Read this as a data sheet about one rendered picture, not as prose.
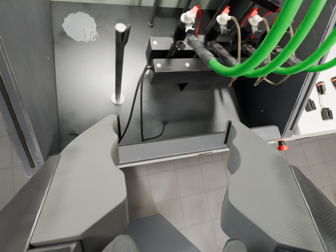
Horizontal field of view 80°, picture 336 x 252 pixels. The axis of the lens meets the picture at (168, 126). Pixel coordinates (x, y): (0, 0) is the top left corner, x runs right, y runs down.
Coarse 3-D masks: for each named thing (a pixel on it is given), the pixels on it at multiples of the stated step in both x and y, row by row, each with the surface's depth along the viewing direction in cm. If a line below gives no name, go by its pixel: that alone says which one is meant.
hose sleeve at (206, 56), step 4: (192, 40) 38; (196, 40) 37; (192, 44) 37; (196, 44) 36; (200, 44) 36; (192, 48) 38; (196, 48) 36; (200, 48) 35; (204, 48) 35; (196, 52) 36; (200, 52) 35; (204, 52) 34; (208, 52) 34; (200, 56) 35; (204, 56) 34; (208, 56) 33; (212, 56) 33; (204, 60) 34; (208, 60) 33
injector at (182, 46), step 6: (180, 18) 41; (192, 18) 41; (180, 24) 41; (186, 24) 40; (180, 30) 42; (174, 36) 45; (180, 36) 44; (174, 42) 47; (180, 42) 45; (174, 48) 49; (180, 48) 45; (168, 54) 52
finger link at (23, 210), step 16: (48, 160) 8; (32, 176) 7; (48, 176) 7; (32, 192) 7; (16, 208) 6; (32, 208) 6; (0, 224) 6; (16, 224) 6; (32, 224) 6; (0, 240) 5; (16, 240) 5
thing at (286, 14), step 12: (288, 0) 18; (300, 0) 18; (288, 12) 18; (276, 24) 20; (288, 24) 19; (276, 36) 20; (264, 48) 21; (216, 60) 32; (252, 60) 23; (228, 72) 28; (240, 72) 26
